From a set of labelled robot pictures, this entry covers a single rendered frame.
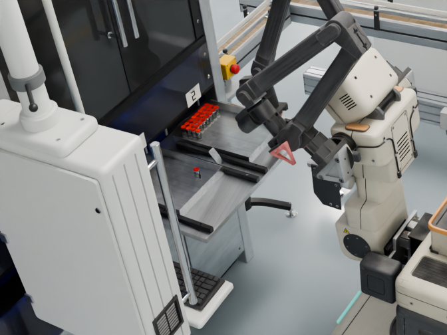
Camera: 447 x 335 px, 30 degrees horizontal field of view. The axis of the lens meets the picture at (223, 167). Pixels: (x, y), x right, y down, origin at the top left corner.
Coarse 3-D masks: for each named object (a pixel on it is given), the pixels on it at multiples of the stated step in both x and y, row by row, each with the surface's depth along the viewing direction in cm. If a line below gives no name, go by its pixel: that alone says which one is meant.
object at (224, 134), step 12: (228, 108) 328; (240, 108) 324; (216, 120) 325; (228, 120) 323; (204, 132) 320; (216, 132) 318; (228, 132) 317; (240, 132) 316; (252, 132) 315; (264, 132) 314; (192, 144) 312; (204, 144) 308; (216, 144) 312; (228, 144) 311; (240, 144) 310; (252, 144) 309; (264, 144) 305; (240, 156) 300; (252, 156) 300
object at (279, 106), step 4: (272, 96) 300; (276, 96) 302; (272, 100) 301; (276, 100) 302; (272, 104) 301; (276, 104) 302; (280, 104) 304; (284, 104) 303; (276, 108) 302; (280, 108) 302; (280, 112) 300
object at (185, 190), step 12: (168, 156) 310; (180, 156) 306; (168, 168) 305; (180, 168) 304; (192, 168) 303; (204, 168) 302; (216, 168) 298; (156, 180) 300; (168, 180) 299; (180, 180) 298; (192, 180) 297; (204, 180) 296; (216, 180) 295; (156, 192) 295; (180, 192) 293; (192, 192) 292; (204, 192) 290; (180, 204) 288; (192, 204) 286
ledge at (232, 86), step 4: (228, 80) 347; (232, 80) 346; (236, 80) 346; (228, 84) 344; (232, 84) 344; (236, 84) 343; (228, 88) 342; (232, 88) 342; (236, 88) 341; (228, 92) 340; (232, 92) 339; (228, 96) 337; (232, 96) 339; (228, 100) 337
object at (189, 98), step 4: (192, 88) 314; (196, 88) 316; (188, 92) 312; (196, 92) 317; (188, 96) 313; (196, 96) 317; (200, 96) 320; (188, 100) 314; (192, 100) 316; (188, 104) 314
